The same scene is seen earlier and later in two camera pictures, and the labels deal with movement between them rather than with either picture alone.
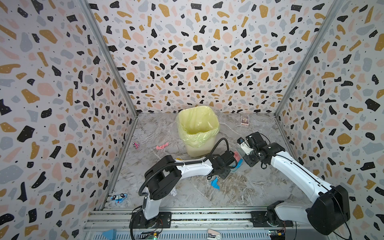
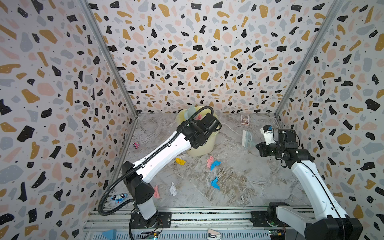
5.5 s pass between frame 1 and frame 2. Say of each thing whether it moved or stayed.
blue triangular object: stayed
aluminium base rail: stayed
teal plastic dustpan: moved
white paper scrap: stayed
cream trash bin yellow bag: stayed
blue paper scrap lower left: stayed
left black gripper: moved
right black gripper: moved
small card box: stayed
